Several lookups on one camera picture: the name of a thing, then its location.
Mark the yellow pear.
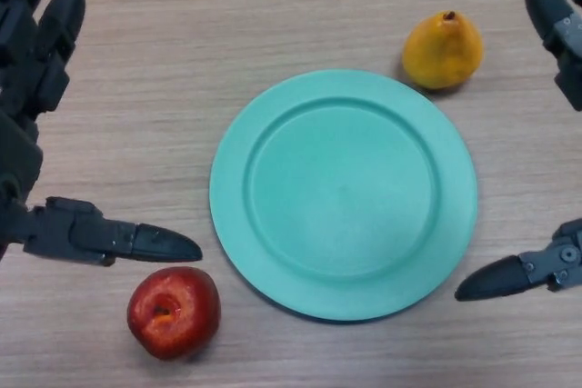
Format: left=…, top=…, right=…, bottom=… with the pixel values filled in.
left=401, top=10, right=485, bottom=91

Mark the green round plate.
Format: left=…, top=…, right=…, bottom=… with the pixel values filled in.
left=208, top=69, right=478, bottom=323

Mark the red apple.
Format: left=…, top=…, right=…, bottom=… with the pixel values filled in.
left=126, top=266, right=223, bottom=361

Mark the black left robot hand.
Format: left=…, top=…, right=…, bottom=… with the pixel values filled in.
left=0, top=0, right=204, bottom=269

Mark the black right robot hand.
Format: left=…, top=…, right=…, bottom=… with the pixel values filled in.
left=454, top=0, right=582, bottom=302

